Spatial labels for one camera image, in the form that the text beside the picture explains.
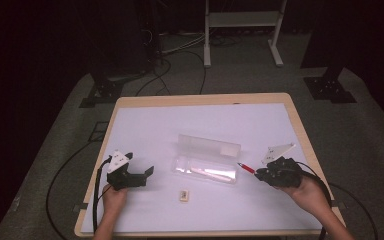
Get white pen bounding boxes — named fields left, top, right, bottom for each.
left=185, top=167, right=235, bottom=182

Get clear plastic pencil case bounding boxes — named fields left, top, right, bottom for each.
left=171, top=133, right=242, bottom=185

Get wooden table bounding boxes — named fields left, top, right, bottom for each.
left=74, top=92, right=347, bottom=238

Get person's left hand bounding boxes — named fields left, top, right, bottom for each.
left=102, top=184, right=129, bottom=218

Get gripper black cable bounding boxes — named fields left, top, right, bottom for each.
left=295, top=161, right=335, bottom=240
left=92, top=155, right=113, bottom=234

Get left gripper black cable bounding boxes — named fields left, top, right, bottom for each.
left=92, top=155, right=113, bottom=234

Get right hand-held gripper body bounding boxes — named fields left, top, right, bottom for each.
left=261, top=142, right=303, bottom=188

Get black stand base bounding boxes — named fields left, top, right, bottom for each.
left=302, top=65, right=358, bottom=105
left=78, top=70, right=128, bottom=109

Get red pen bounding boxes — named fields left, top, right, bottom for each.
left=236, top=161, right=258, bottom=175

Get person's right hand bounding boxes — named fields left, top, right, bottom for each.
left=276, top=174, right=331, bottom=216

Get white table mat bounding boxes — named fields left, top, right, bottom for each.
left=80, top=102, right=322, bottom=234

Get white floor cables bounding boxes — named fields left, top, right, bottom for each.
left=159, top=32, right=208, bottom=56

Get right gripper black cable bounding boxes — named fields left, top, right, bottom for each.
left=295, top=161, right=335, bottom=240

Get white metal stand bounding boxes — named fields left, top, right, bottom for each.
left=203, top=0, right=289, bottom=69

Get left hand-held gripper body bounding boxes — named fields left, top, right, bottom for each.
left=106, top=150, right=147, bottom=191

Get thin black floor cable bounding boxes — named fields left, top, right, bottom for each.
left=45, top=140, right=97, bottom=240
left=327, top=181, right=380, bottom=240

